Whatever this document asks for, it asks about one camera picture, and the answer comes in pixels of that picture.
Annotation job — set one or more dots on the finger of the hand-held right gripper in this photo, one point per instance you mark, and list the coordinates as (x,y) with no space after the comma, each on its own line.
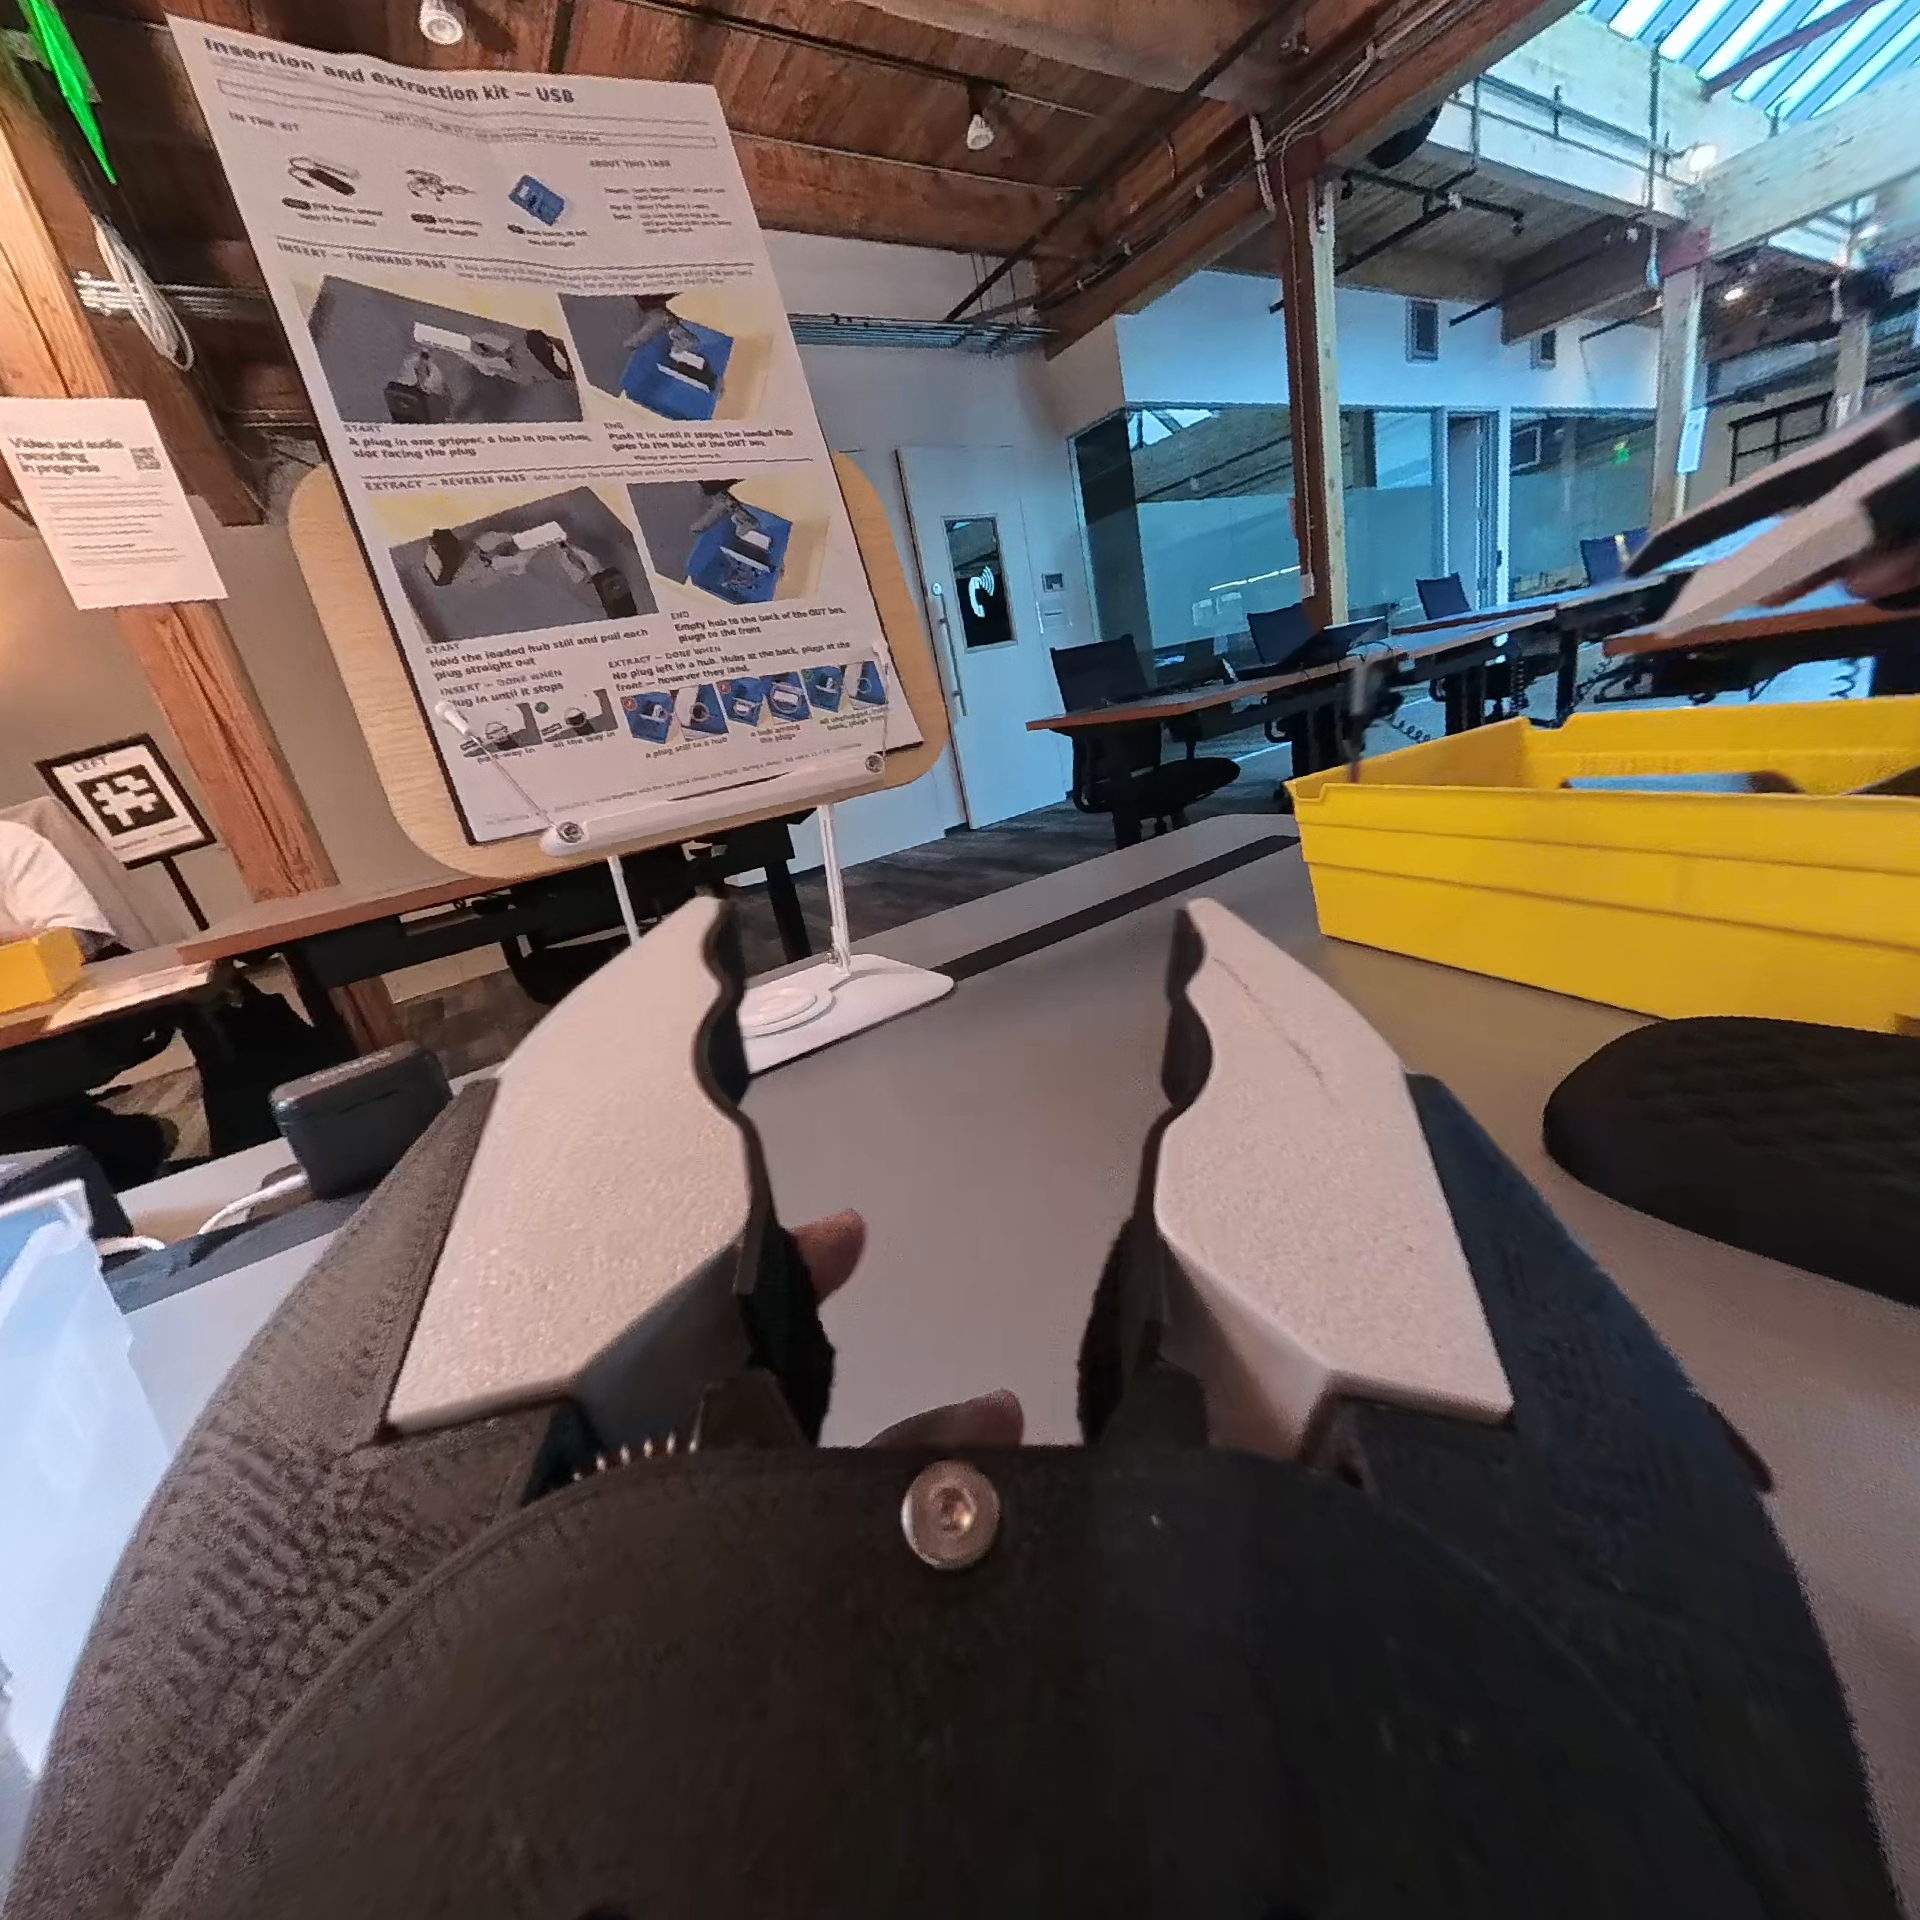
(1785,570)
(1800,473)

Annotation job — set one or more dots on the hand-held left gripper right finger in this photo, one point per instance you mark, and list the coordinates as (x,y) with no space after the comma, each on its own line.
(1321,1199)

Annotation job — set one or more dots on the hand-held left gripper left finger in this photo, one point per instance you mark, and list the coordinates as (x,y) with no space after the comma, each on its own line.
(600,1169)

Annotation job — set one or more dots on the yellow plastic bin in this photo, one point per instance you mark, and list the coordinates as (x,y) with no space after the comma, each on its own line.
(1574,900)

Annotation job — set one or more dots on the clear plastic bin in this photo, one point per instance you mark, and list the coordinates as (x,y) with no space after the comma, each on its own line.
(59,1426)

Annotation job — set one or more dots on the person's left hand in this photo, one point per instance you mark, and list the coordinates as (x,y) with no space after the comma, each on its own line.
(827,1252)

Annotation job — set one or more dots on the wooden top desk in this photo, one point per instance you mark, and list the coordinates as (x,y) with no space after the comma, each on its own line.
(1725,637)
(1169,706)
(375,906)

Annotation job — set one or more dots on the blue office chair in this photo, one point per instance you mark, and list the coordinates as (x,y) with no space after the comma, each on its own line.
(1611,558)
(1447,595)

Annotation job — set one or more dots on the dark grey rounded case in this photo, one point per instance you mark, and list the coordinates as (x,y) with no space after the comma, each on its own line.
(360,1117)

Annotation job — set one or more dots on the white board stand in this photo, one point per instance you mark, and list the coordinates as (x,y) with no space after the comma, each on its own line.
(885,989)

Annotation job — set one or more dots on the black round pad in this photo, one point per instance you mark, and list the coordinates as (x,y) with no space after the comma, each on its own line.
(1753,1140)

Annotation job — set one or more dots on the black office chair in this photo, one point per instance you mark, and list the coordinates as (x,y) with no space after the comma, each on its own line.
(1283,637)
(1101,683)

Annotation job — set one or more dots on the white door with phone sign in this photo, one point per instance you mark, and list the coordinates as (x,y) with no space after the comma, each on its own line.
(975,721)

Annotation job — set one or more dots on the black and white marker sign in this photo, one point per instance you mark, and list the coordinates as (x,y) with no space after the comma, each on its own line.
(128,794)

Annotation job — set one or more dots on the small yellow bin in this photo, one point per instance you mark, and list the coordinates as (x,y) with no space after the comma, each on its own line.
(31,972)

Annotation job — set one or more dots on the printed instruction sheet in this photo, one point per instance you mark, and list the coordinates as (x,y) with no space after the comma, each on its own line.
(569,449)

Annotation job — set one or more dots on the white paper notice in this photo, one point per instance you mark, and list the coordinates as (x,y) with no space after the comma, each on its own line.
(112,510)

